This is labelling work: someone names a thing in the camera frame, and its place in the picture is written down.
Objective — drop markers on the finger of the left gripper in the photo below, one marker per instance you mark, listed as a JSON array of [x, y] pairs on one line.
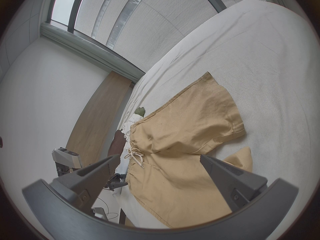
[[120, 176], [117, 185]]

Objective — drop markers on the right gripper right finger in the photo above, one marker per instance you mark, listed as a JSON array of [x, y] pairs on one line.
[[232, 184]]

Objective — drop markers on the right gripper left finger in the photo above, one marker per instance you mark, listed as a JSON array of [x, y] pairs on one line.
[[87, 184]]

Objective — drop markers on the tan shorts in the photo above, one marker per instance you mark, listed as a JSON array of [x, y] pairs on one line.
[[187, 134]]

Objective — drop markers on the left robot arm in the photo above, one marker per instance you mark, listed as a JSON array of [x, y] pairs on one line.
[[67, 156]]

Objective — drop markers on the bed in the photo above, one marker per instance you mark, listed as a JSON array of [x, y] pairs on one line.
[[250, 59]]

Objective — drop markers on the pale grey garment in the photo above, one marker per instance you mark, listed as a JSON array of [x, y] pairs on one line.
[[123, 165]]

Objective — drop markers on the brown garment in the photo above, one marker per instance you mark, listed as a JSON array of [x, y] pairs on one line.
[[117, 144]]

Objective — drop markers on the cream white garment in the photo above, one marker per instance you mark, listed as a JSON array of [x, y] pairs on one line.
[[130, 127]]

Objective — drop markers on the green garment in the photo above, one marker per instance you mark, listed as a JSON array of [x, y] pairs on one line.
[[140, 111]]

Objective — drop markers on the window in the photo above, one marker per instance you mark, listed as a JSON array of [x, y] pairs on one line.
[[150, 21]]

